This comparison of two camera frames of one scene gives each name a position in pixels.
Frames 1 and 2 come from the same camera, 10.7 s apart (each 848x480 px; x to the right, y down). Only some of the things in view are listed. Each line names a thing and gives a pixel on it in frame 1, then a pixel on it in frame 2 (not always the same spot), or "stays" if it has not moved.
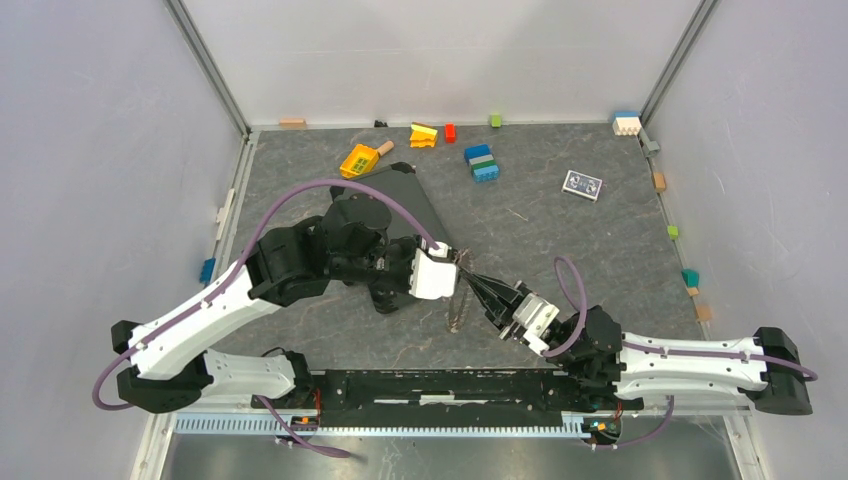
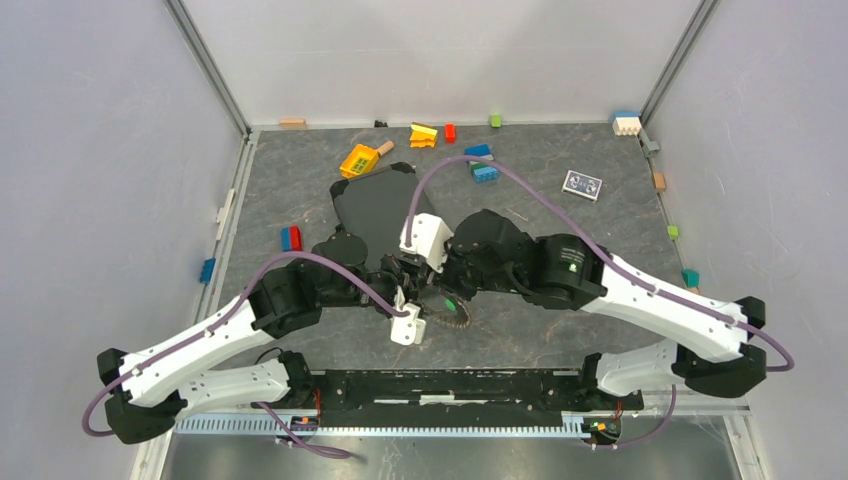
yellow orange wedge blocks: (422, 136) stays
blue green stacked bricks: (482, 163) stays
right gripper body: (516, 326) -> (456, 273)
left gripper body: (394, 266) stays
